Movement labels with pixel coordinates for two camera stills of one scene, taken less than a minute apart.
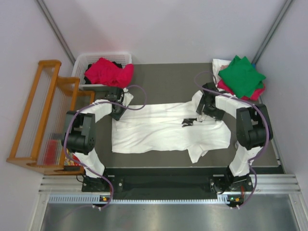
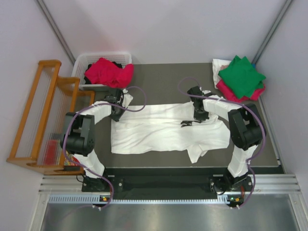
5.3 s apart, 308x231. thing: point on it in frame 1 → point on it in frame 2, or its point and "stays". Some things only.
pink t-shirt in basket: x=104 y=71 stays
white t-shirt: x=178 y=127 stays
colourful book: x=70 y=159 stays
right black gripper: x=218 y=114 → x=200 y=117
